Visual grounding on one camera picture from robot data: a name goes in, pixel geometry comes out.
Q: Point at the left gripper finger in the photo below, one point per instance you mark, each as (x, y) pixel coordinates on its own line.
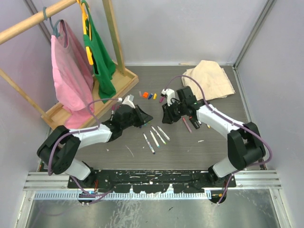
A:
(141, 113)
(145, 119)

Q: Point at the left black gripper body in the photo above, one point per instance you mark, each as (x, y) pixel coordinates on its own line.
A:
(135, 118)

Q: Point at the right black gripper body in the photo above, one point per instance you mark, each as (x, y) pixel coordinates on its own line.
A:
(177, 110)

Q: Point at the pink pen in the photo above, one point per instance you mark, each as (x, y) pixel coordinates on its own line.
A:
(187, 125)

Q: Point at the white grey marker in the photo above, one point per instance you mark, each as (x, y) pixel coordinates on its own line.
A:
(163, 133)

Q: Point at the orange highlighter cap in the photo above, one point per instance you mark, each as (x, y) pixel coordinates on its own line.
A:
(145, 94)

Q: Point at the orange black highlighter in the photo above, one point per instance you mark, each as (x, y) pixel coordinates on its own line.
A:
(194, 122)

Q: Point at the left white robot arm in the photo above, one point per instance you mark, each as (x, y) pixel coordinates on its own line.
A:
(58, 151)

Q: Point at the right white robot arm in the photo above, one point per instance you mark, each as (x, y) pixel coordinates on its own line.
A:
(243, 139)

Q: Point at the beige cloth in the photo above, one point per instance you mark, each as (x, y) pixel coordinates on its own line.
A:
(211, 77)

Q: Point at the green shirt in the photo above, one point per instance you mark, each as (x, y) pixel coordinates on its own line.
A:
(103, 66)

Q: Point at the pink shirt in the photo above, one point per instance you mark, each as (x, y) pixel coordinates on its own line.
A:
(72, 75)

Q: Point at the wooden clothes rack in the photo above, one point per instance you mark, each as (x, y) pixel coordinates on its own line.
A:
(123, 80)

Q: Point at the yellow clothes hanger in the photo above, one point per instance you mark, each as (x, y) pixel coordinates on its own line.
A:
(86, 30)

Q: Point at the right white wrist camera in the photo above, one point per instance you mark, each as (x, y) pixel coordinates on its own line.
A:
(169, 94)

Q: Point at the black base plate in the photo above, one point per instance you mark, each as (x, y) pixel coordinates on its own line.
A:
(153, 181)

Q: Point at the slotted cable duct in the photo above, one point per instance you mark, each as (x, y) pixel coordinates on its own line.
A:
(76, 195)

